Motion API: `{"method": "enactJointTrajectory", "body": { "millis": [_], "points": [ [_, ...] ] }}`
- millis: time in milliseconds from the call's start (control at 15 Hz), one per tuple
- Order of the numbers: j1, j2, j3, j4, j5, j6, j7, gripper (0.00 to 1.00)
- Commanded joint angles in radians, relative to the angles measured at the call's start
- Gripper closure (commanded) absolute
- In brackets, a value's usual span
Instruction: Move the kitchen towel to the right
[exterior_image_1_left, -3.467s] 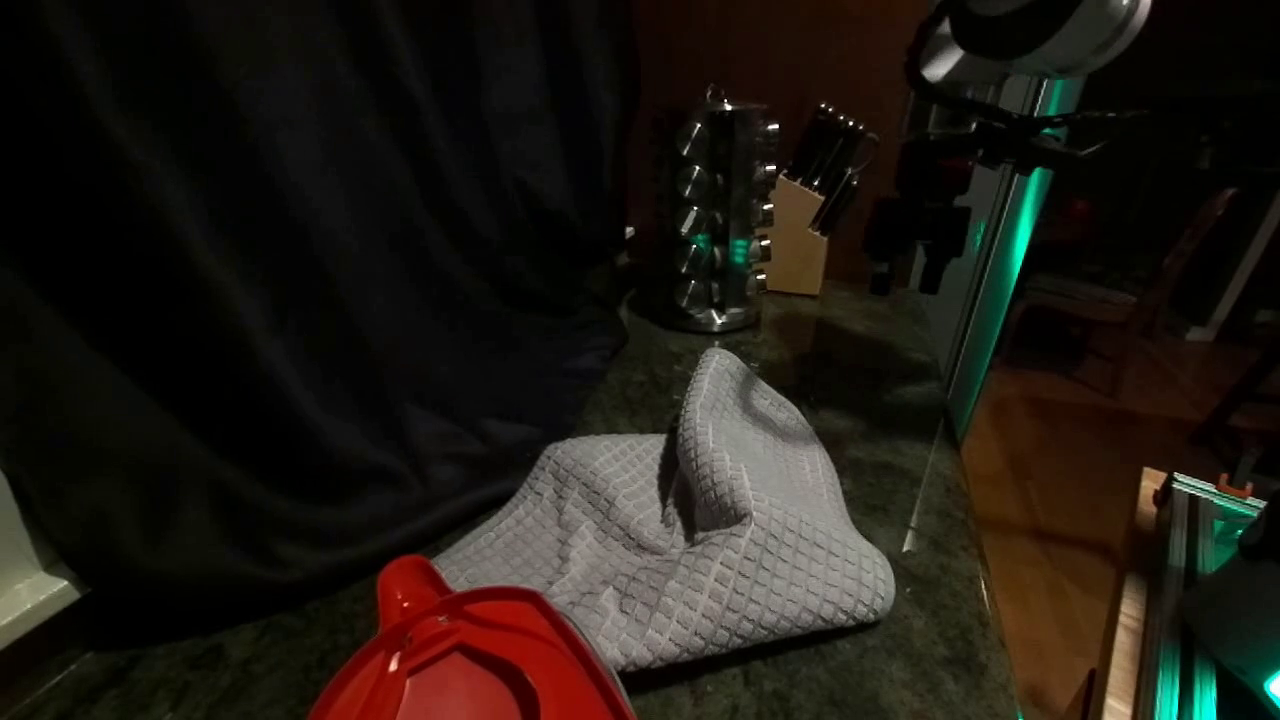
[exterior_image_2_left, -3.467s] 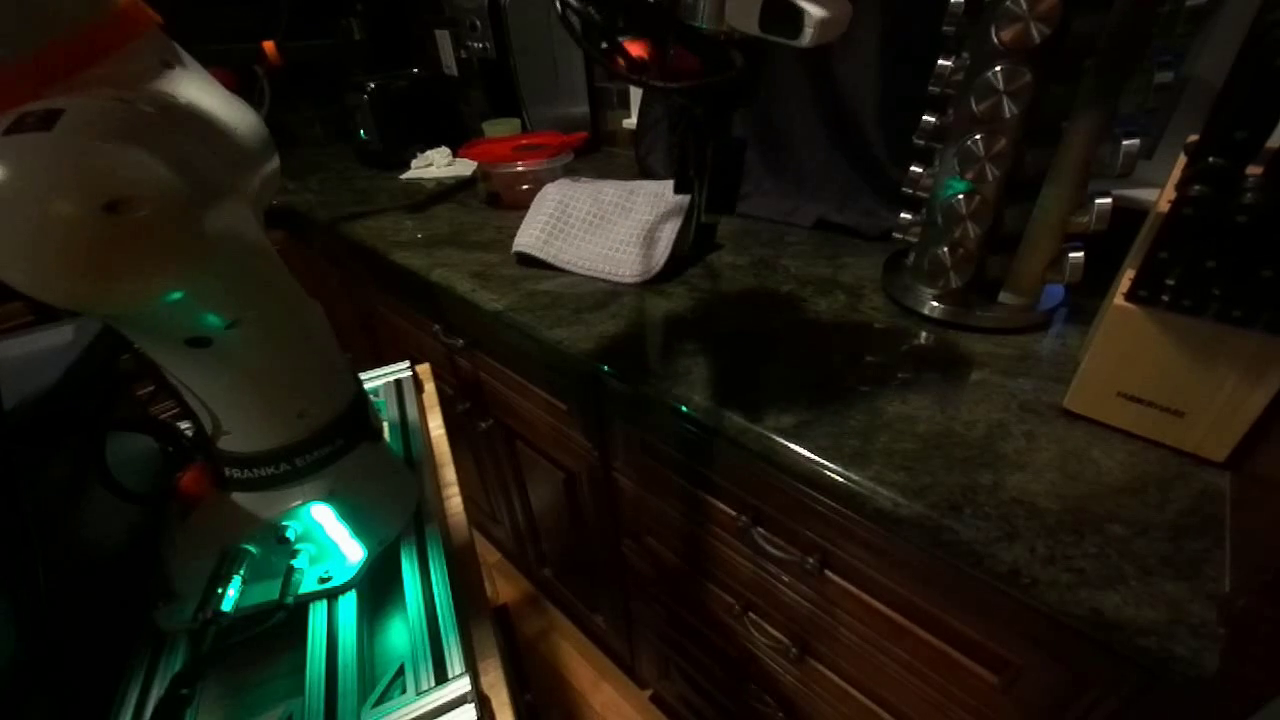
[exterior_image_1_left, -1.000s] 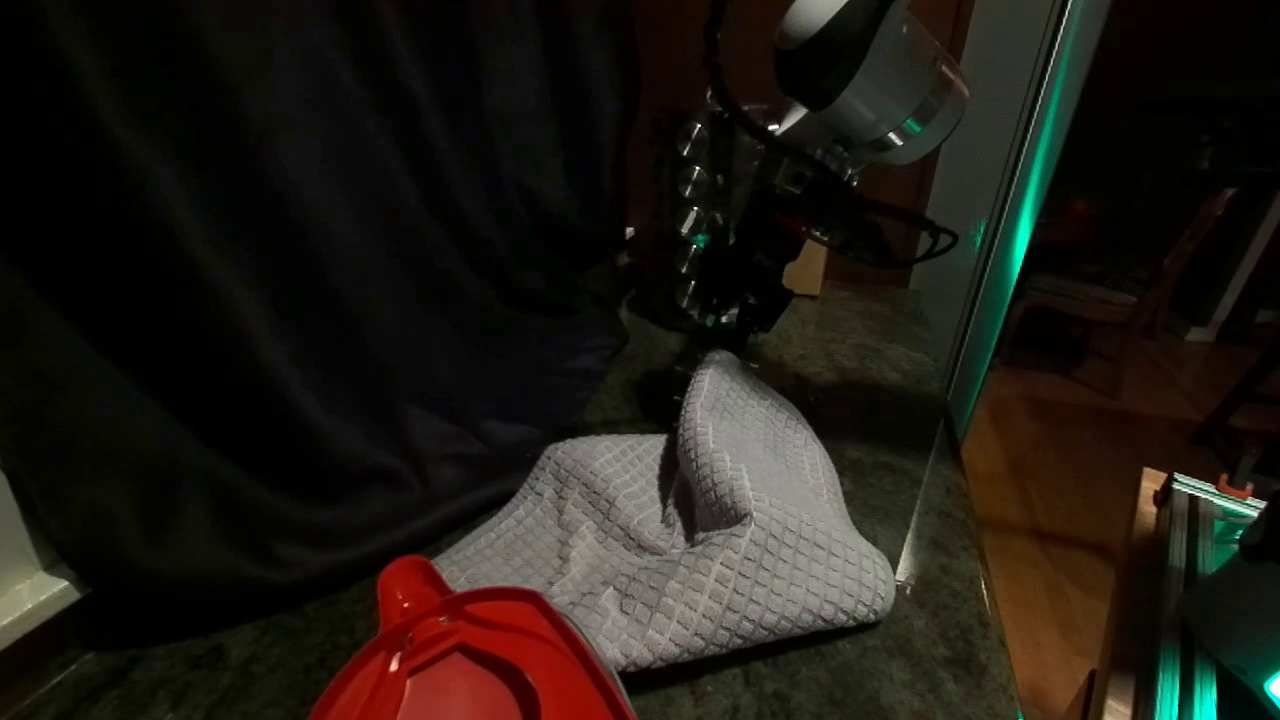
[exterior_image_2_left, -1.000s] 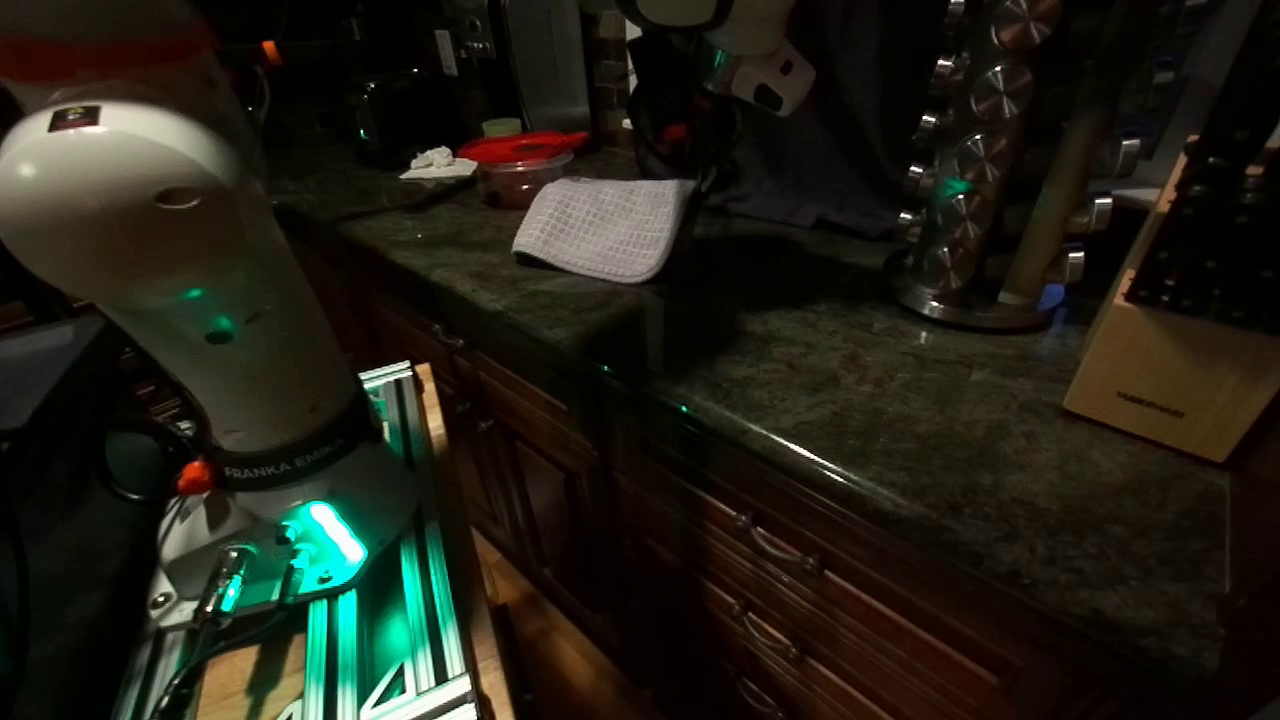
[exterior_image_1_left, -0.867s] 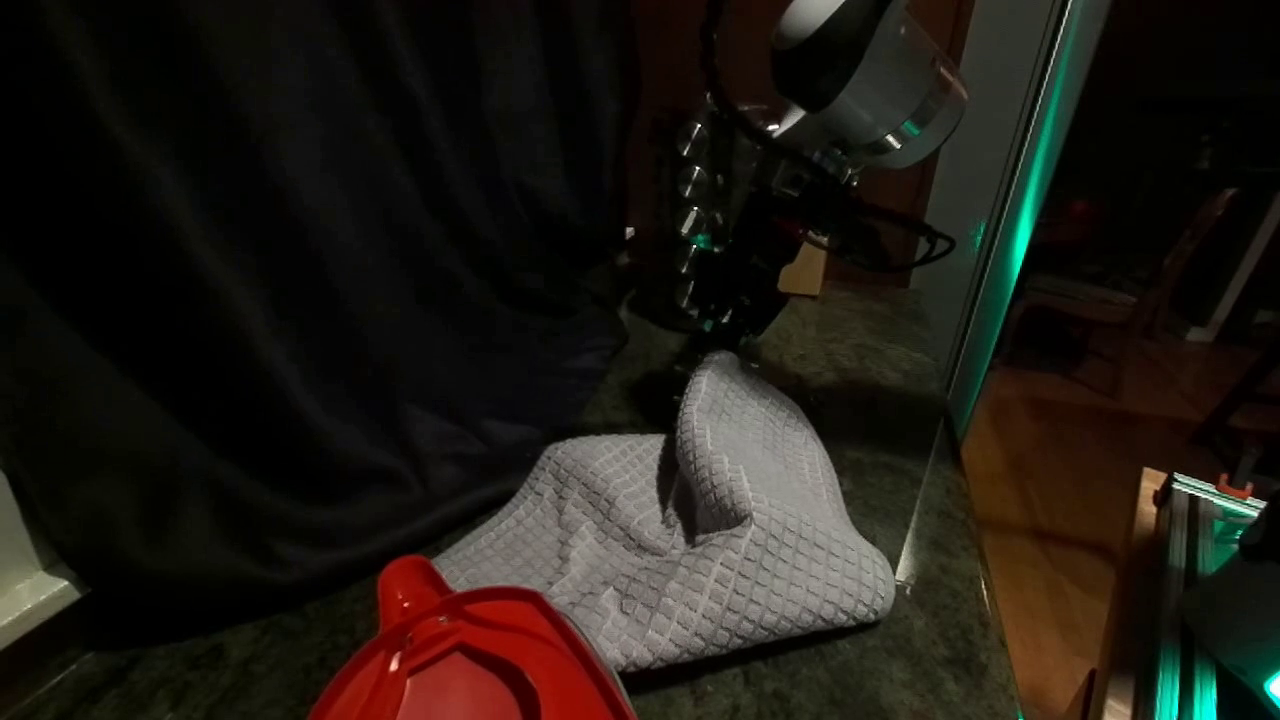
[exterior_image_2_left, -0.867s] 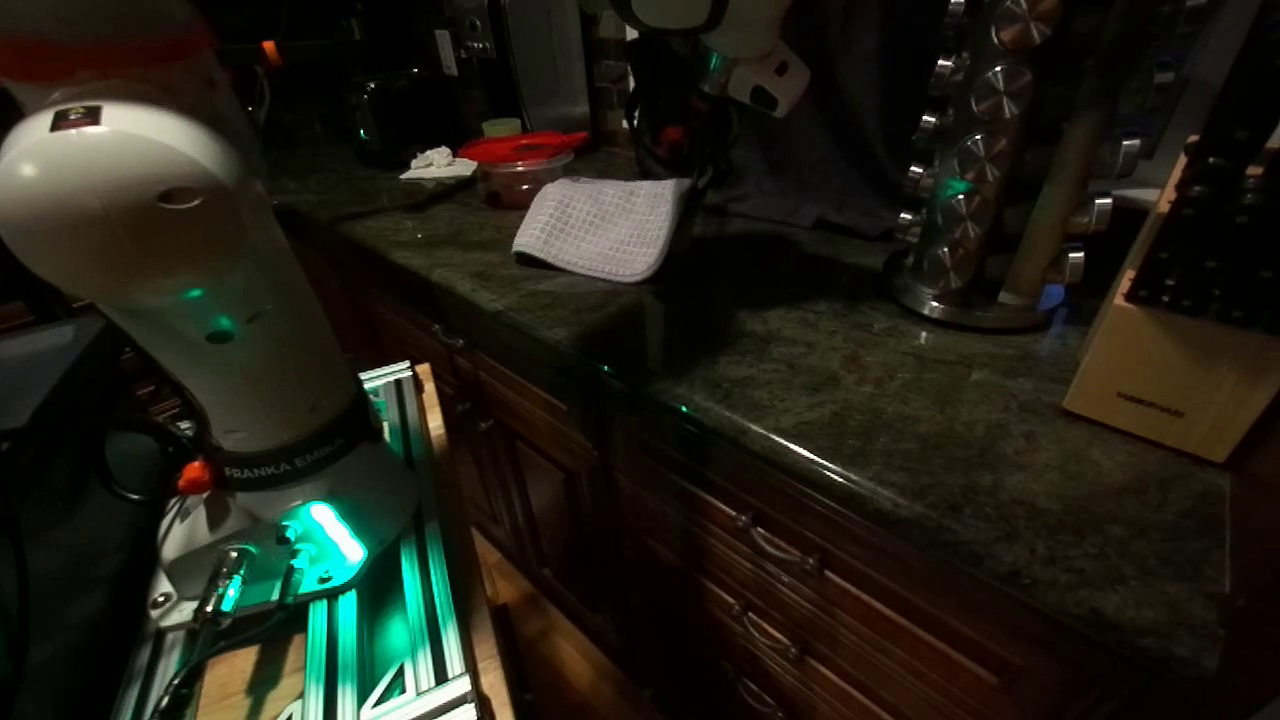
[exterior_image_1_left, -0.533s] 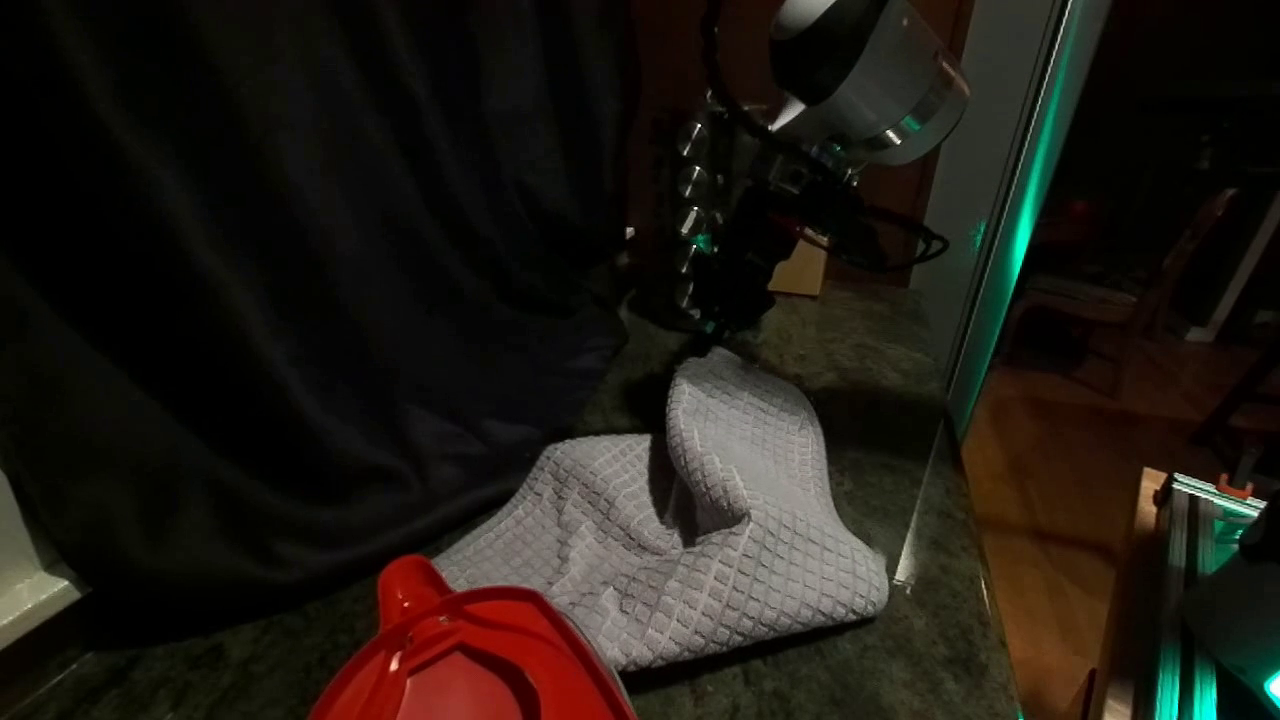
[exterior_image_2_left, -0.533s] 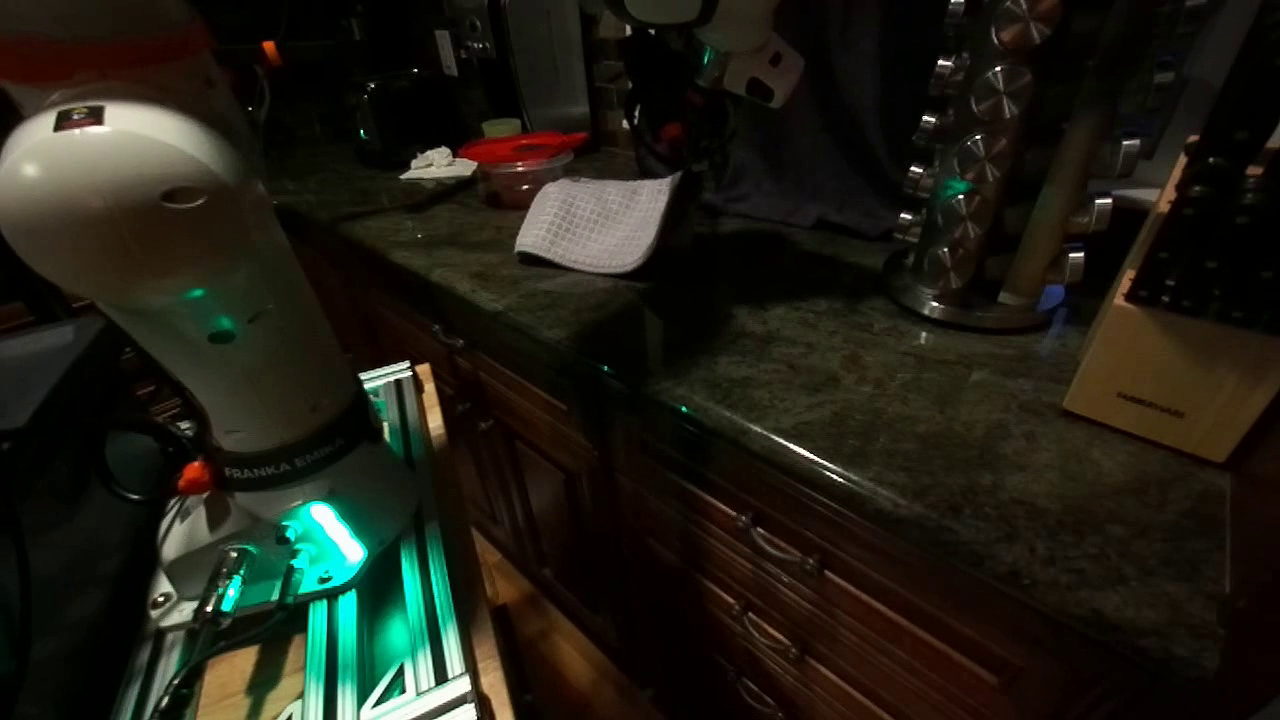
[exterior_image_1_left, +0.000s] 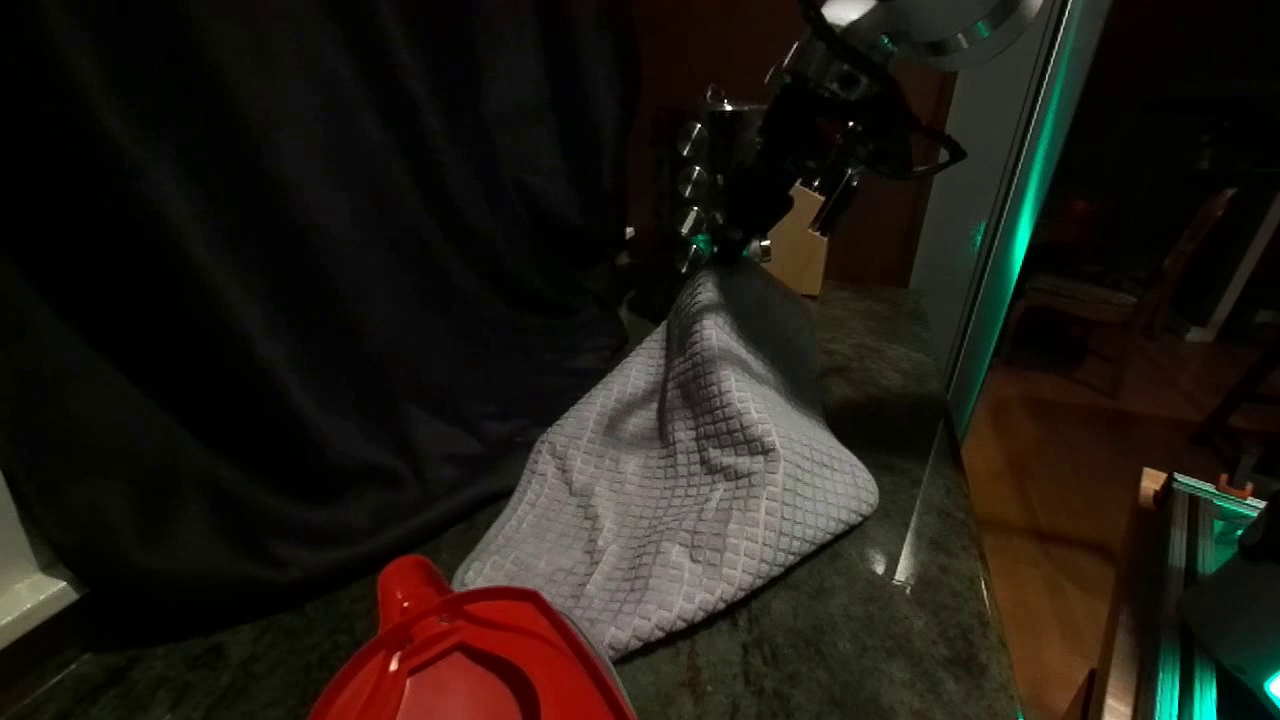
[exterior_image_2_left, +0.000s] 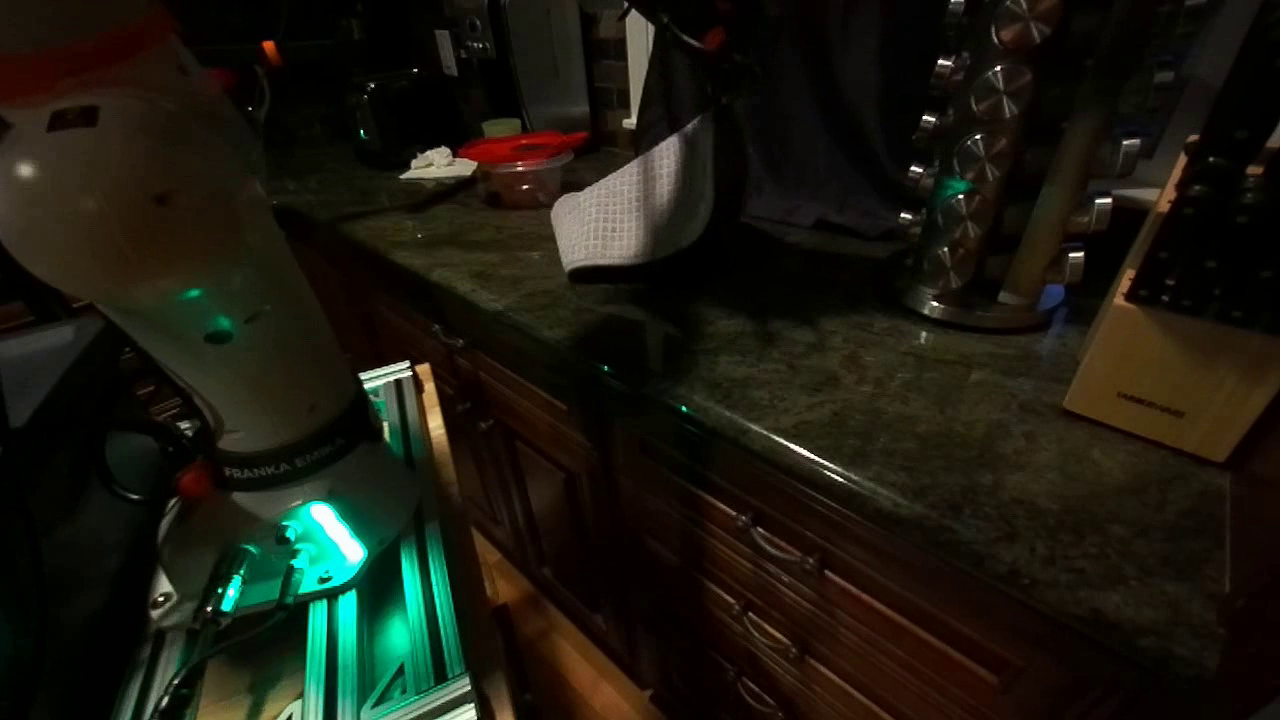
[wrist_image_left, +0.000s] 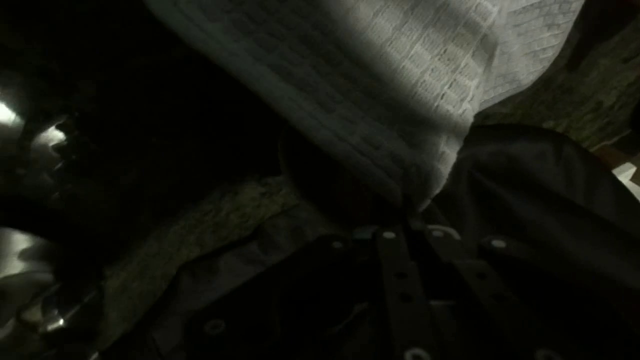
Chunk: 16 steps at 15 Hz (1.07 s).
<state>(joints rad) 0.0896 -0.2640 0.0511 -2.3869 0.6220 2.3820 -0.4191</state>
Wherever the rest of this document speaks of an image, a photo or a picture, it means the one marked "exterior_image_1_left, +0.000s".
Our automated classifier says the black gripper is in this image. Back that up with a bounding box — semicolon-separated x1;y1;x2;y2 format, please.
716;54;887;273

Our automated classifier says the grey waffle kitchen towel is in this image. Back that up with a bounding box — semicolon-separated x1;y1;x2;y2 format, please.
452;262;885;664

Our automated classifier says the wooden knife block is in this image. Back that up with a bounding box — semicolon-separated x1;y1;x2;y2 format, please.
762;179;834;299

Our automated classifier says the metal spice jar carousel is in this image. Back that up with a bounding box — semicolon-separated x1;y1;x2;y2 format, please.
670;88;762;277

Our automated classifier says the black curtain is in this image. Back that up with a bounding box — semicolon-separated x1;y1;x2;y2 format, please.
0;0;697;658

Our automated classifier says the red bowl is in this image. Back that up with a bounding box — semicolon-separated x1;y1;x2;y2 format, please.
303;552;644;720

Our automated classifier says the white ledge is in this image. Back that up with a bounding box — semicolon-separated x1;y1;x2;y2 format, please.
0;476;89;658

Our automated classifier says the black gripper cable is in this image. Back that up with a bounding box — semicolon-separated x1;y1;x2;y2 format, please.
859;112;971;183

